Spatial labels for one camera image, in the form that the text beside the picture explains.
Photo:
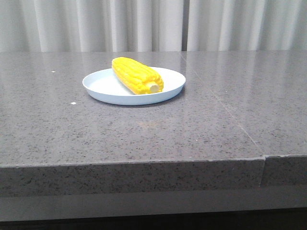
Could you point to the yellow corn cob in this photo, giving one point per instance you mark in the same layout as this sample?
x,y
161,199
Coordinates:
x,y
137,77

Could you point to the light blue round plate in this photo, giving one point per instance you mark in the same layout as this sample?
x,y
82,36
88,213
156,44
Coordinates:
x,y
104,86

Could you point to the white pleated curtain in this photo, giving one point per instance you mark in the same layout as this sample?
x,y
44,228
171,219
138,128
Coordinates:
x,y
152,25

